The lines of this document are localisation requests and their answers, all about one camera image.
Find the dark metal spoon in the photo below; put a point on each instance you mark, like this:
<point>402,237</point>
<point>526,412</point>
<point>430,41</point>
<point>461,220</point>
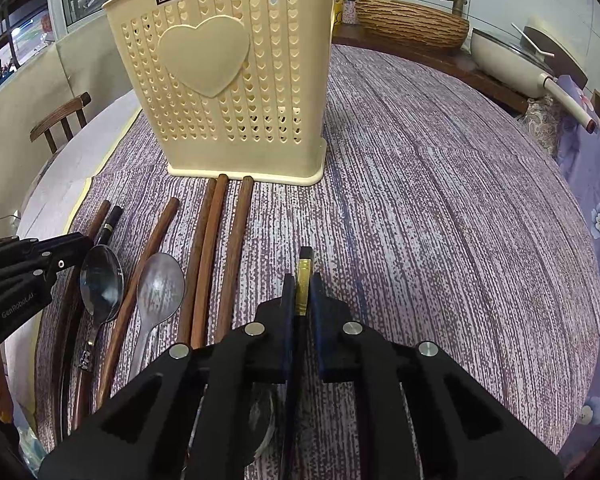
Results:
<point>102,290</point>

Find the wooden chair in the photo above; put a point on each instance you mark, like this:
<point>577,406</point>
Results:
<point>60,116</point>

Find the silver metal spoon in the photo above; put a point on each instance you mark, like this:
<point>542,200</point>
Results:
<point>159,294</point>

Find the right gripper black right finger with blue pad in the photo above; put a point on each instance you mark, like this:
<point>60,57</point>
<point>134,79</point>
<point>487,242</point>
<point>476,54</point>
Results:
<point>420,415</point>

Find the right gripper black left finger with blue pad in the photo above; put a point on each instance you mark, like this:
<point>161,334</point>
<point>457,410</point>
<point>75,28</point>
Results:
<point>184,415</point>

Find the cream pan with lid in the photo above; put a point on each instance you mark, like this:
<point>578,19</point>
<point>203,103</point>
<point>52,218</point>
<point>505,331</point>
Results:
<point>532,67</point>

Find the black gold handled utensil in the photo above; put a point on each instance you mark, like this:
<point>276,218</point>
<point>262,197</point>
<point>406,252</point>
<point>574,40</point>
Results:
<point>305,265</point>

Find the cream plastic utensil holder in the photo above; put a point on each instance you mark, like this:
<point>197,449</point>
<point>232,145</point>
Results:
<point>232,88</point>

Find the purple striped tablecloth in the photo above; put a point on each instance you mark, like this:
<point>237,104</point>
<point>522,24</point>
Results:
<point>438,218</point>

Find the woven brown basin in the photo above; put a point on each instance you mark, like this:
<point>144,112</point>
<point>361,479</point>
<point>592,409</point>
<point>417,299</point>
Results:
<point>413,24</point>

